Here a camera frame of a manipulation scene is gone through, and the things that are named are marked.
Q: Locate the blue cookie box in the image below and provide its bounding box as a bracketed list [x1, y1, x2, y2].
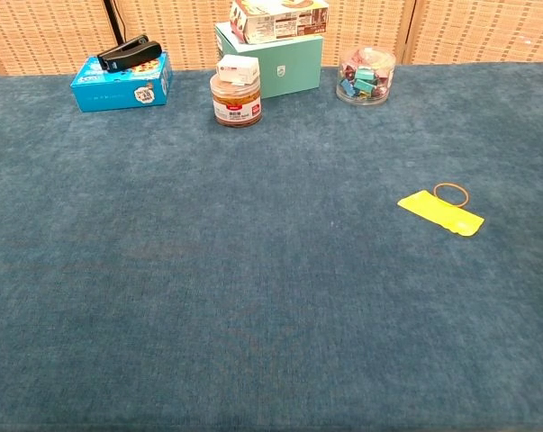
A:
[69, 51, 174, 113]

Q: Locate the teal gift box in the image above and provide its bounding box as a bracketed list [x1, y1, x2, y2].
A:
[213, 21, 325, 101]

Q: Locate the black stapler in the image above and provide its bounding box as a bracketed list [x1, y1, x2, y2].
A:
[96, 34, 163, 74]

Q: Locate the blue table cloth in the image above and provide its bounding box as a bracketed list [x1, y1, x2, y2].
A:
[0, 61, 543, 432]

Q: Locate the small white box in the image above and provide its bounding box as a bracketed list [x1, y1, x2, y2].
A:
[215, 54, 261, 87]

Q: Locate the clear tub of clips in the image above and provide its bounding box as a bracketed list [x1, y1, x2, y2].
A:
[335, 47, 397, 107]

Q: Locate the clear jar red label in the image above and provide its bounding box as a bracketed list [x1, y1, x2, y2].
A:
[210, 72, 264, 129]

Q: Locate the woven folding screen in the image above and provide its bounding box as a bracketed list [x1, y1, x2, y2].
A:
[0, 0, 543, 77]

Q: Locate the tan rubber band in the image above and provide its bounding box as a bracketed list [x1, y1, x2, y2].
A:
[433, 182, 471, 209]

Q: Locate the white snack carton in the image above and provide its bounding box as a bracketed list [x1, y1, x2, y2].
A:
[230, 0, 330, 46]

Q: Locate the black tripod stand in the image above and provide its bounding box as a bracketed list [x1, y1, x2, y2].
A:
[102, 0, 125, 47]

